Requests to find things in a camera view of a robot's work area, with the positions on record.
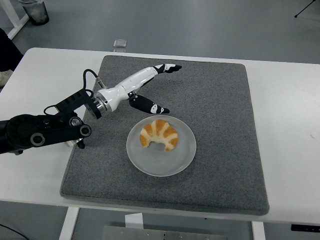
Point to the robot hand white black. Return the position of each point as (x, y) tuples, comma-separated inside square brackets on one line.
[(117, 93)]

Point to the golden croissant bread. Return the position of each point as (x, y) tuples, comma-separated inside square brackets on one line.
[(162, 130)]

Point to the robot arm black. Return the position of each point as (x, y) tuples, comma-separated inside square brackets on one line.
[(25, 127)]

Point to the round grey plate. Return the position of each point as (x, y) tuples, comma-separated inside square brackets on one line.
[(155, 162)]

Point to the small clear plastic box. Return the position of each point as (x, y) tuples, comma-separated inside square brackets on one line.
[(120, 43)]

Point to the grey felt mat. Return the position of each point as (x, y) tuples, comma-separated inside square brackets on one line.
[(212, 100)]

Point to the black mesh waste bin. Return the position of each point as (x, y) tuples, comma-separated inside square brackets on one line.
[(36, 12)]

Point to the person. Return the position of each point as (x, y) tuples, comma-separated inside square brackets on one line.
[(7, 52)]

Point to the white table leg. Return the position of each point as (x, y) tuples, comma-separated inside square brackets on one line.
[(258, 231), (68, 225)]

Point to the black tripod leg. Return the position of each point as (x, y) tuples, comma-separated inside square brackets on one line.
[(306, 8)]

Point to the black table control panel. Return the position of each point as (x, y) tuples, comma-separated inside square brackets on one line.
[(305, 227)]

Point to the white desk leg frame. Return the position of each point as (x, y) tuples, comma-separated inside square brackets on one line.
[(15, 20)]

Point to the white table bracket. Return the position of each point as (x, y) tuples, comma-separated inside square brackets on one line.
[(133, 221)]

